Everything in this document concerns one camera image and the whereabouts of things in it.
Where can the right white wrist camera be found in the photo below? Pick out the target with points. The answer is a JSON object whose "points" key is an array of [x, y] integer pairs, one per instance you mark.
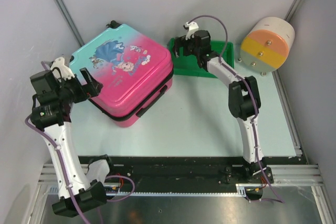
{"points": [[191, 28]]}

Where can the pink and teal kids suitcase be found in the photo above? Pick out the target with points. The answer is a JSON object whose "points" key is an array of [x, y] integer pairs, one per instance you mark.
{"points": [[135, 71]]}

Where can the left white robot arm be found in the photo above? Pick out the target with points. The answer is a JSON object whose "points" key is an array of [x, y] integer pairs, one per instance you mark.
{"points": [[78, 191]]}

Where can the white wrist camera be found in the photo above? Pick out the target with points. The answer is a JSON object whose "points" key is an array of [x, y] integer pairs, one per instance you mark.
{"points": [[61, 65], [191, 28]]}

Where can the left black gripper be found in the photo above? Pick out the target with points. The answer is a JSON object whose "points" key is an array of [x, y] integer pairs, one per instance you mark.
{"points": [[84, 91]]}

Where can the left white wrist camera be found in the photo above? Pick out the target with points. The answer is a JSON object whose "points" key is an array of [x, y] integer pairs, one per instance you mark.
{"points": [[61, 65]]}

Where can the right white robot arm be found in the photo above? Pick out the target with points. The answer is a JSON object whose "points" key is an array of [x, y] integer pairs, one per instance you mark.
{"points": [[243, 97]]}

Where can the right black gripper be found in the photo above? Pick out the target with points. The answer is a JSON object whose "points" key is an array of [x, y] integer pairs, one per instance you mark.
{"points": [[178, 42]]}

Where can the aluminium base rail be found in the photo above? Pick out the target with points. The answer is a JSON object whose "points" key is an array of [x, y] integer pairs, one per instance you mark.
{"points": [[203, 176]]}

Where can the white cylinder with orange-yellow face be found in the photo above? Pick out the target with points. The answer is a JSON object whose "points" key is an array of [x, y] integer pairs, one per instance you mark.
{"points": [[266, 47]]}

